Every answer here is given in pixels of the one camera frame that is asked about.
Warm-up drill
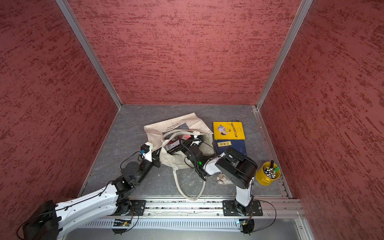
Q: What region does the beige canvas tote bag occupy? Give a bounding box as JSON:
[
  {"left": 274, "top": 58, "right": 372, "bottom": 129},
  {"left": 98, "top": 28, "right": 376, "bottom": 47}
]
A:
[{"left": 144, "top": 113, "right": 215, "bottom": 201}]

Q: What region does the yellow spine book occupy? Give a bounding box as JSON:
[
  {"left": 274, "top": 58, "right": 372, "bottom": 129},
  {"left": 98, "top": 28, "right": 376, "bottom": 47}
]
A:
[{"left": 213, "top": 122, "right": 246, "bottom": 140}]

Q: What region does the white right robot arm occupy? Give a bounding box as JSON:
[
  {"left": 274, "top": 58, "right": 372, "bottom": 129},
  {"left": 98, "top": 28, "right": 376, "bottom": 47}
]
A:
[{"left": 179, "top": 140, "right": 258, "bottom": 217}]

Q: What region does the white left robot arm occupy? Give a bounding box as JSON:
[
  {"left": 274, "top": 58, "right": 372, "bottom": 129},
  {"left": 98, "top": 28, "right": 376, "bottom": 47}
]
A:
[{"left": 19, "top": 155, "right": 161, "bottom": 240}]

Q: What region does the Orchard black red book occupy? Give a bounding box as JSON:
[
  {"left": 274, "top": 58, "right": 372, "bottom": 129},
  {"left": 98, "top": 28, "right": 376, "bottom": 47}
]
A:
[{"left": 164, "top": 135, "right": 192, "bottom": 154}]

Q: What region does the crumpled white cloth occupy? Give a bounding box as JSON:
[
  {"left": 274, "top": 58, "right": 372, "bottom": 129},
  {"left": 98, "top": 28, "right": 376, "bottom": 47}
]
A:
[{"left": 216, "top": 174, "right": 234, "bottom": 186}]

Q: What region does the left circuit board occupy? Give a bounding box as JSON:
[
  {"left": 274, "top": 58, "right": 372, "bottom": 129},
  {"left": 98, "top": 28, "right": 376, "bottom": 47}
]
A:
[{"left": 112, "top": 219, "right": 132, "bottom": 229}]

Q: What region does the circuit board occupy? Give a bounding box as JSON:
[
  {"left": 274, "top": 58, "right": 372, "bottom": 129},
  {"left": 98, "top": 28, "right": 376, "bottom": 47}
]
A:
[
  {"left": 237, "top": 219, "right": 255, "bottom": 234},
  {"left": 112, "top": 219, "right": 132, "bottom": 229}
]

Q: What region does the yellow pen cup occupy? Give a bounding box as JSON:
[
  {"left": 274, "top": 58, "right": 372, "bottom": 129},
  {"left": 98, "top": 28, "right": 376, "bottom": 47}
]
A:
[{"left": 256, "top": 161, "right": 281, "bottom": 186}]

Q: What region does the right circuit board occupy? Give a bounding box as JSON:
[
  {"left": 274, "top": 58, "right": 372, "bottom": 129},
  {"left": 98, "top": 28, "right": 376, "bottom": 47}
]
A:
[{"left": 237, "top": 219, "right": 255, "bottom": 234}]

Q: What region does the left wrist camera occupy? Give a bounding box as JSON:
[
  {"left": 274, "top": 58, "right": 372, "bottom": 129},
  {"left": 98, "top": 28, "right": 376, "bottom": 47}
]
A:
[{"left": 140, "top": 142, "right": 153, "bottom": 162}]

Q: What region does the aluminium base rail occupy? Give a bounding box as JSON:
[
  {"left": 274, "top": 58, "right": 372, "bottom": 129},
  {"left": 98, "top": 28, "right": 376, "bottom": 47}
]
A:
[{"left": 65, "top": 196, "right": 316, "bottom": 240}]

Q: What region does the right aluminium corner post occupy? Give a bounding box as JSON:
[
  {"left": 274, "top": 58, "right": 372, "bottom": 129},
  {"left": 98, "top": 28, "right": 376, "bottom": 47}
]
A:
[{"left": 256, "top": 0, "right": 313, "bottom": 112}]

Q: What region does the aluminium corner post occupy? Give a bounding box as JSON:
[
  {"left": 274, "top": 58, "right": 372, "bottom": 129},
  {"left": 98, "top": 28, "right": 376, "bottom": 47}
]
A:
[
  {"left": 256, "top": 0, "right": 313, "bottom": 112},
  {"left": 56, "top": 0, "right": 123, "bottom": 110}
]

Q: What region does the left aluminium corner post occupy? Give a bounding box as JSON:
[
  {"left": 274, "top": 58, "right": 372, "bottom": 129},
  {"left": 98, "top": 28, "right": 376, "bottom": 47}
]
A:
[{"left": 56, "top": 0, "right": 123, "bottom": 110}]

